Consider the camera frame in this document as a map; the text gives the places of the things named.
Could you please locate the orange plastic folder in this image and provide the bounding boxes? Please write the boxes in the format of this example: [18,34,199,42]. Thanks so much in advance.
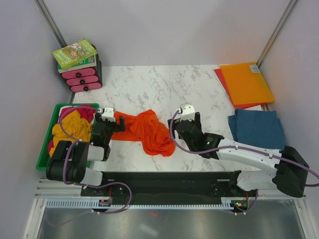
[220,62,275,105]

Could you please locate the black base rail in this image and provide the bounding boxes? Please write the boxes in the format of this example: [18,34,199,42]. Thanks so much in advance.
[81,172,256,204]

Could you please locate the orange t shirt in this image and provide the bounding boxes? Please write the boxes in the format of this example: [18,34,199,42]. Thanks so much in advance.
[112,110,175,157]

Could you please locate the right aluminium corner post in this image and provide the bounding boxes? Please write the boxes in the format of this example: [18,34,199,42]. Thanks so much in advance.
[256,0,299,68]

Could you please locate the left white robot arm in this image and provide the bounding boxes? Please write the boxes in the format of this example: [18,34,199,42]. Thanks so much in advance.
[46,114,126,196]

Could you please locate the white slotted cable duct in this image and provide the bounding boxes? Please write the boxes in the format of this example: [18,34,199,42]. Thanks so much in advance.
[45,198,234,210]

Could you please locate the green plastic bin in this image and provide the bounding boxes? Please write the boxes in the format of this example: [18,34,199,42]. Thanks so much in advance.
[36,103,99,171]

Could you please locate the folded blue t shirt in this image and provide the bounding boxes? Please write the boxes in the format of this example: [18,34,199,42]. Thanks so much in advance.
[228,109,287,150]

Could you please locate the dark green book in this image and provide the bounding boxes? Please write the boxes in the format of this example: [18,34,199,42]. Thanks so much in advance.
[57,54,99,74]

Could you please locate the yellow t shirt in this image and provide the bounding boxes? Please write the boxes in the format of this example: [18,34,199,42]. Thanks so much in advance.
[52,110,92,145]

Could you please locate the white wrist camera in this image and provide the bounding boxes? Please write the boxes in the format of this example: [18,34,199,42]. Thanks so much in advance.
[97,107,116,122]
[177,103,195,121]

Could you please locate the light green book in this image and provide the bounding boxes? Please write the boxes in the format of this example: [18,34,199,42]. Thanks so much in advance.
[52,38,97,70]

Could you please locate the aluminium corner post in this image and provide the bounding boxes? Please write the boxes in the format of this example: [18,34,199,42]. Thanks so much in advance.
[35,0,67,47]
[256,0,299,68]

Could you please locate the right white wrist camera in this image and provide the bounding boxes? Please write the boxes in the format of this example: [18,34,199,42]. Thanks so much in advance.
[177,103,195,121]

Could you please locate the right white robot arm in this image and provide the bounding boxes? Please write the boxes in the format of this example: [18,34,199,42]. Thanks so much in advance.
[167,113,309,198]

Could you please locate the black pink drawer unit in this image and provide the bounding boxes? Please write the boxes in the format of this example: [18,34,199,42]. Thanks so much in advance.
[60,59,103,93]

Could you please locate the magenta t shirt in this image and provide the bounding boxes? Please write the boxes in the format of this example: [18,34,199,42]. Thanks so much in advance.
[48,105,96,157]

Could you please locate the left aluminium corner post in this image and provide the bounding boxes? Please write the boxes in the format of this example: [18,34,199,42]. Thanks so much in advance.
[35,0,67,47]

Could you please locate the red plastic folder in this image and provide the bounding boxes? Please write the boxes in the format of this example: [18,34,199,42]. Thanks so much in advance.
[214,68,261,110]

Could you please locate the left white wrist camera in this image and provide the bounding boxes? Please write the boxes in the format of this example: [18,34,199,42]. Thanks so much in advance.
[97,107,116,122]

